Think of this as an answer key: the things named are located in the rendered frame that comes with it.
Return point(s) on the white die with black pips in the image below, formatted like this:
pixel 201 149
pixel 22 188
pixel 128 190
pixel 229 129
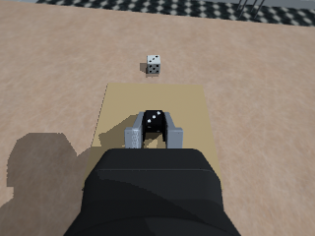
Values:
pixel 153 63

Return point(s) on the tan flat mat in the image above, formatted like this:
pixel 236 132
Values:
pixel 122 103

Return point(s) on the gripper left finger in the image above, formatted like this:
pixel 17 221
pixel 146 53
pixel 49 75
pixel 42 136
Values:
pixel 134 136

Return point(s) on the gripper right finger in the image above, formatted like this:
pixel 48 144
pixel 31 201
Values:
pixel 173 137

